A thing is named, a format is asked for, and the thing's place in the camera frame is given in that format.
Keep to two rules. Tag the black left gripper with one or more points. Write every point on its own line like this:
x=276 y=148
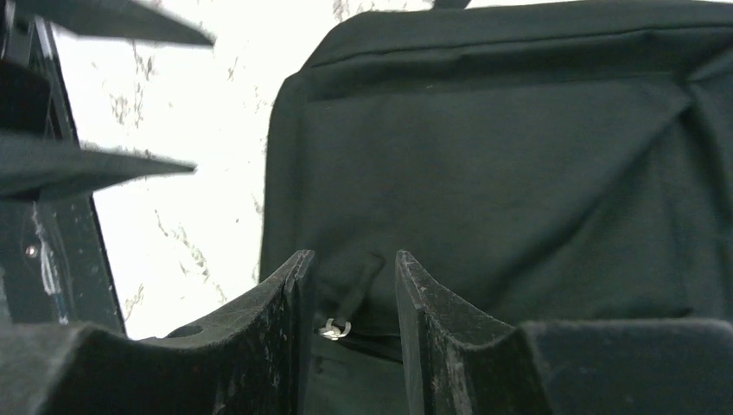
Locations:
x=54 y=265

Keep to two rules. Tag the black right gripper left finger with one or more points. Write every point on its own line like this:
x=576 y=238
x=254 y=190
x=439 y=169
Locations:
x=250 y=356

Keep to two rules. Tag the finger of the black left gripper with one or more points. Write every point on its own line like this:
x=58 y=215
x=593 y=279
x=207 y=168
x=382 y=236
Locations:
x=115 y=19

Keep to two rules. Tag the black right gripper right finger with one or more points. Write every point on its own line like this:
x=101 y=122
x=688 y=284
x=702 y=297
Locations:
x=459 y=360

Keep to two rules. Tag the black student backpack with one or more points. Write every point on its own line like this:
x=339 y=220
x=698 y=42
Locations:
x=551 y=161

